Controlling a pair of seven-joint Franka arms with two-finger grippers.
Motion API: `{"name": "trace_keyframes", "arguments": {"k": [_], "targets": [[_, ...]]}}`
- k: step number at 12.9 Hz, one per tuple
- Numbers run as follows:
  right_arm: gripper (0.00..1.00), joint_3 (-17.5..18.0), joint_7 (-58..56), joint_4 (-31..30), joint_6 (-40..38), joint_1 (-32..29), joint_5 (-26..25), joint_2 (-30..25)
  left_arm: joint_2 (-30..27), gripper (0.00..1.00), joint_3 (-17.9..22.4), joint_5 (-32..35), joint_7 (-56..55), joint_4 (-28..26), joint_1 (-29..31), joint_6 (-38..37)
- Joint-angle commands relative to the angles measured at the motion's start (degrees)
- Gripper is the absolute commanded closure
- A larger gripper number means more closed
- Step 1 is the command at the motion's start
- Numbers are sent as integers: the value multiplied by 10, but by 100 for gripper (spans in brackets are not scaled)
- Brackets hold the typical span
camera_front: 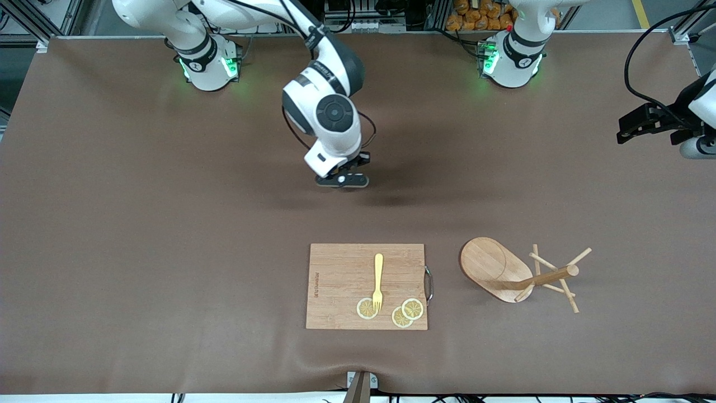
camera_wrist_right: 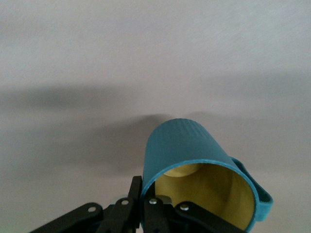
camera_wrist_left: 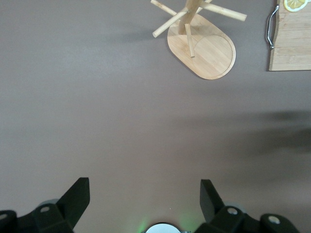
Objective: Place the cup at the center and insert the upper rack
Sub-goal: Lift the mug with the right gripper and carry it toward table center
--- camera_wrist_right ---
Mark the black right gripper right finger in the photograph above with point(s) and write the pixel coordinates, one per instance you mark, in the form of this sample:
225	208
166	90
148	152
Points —
165	218

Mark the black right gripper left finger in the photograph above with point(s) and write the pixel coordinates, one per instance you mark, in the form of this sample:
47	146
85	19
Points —
121	213

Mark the teal cup with yellow inside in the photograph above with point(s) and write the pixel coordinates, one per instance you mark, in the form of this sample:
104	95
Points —
189	145

